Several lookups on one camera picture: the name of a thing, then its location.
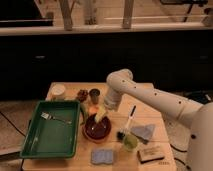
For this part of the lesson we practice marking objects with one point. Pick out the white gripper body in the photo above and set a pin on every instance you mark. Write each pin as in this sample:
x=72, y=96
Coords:
x=100, y=115

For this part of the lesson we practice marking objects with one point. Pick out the dark brown bowl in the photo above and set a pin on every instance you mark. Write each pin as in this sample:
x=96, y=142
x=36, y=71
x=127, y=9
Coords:
x=98, y=130

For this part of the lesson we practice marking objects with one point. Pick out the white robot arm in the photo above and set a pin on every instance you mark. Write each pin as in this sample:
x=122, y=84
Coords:
x=197, y=117

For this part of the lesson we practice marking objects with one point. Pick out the orange fruit toy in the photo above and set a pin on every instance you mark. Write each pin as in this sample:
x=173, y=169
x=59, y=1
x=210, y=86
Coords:
x=93, y=110

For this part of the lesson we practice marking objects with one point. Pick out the green vegetable toy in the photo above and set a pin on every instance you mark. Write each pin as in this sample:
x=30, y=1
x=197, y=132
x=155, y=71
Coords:
x=84, y=113

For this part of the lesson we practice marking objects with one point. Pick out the green apple toy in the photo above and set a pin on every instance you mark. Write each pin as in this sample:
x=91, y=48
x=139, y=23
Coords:
x=130, y=142

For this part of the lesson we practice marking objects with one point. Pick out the blue sponge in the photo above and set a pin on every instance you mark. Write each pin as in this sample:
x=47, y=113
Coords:
x=102, y=156

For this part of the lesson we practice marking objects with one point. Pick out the white cup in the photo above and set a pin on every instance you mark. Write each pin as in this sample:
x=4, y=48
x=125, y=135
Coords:
x=58, y=92

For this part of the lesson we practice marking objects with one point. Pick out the blue cloth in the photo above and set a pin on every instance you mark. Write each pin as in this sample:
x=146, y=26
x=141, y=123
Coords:
x=144, y=132

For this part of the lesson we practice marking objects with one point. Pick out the green plastic tray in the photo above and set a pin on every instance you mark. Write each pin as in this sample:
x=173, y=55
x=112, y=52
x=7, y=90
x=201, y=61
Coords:
x=52, y=138

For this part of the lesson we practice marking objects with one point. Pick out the silver fork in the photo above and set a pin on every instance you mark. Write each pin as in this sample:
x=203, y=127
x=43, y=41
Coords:
x=47, y=116

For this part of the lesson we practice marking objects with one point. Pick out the wooden brush block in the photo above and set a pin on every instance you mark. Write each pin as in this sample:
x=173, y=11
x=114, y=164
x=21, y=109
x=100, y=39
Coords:
x=150, y=154

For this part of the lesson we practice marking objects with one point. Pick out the black handled dish brush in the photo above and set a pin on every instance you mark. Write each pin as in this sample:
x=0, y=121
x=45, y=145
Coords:
x=122, y=132

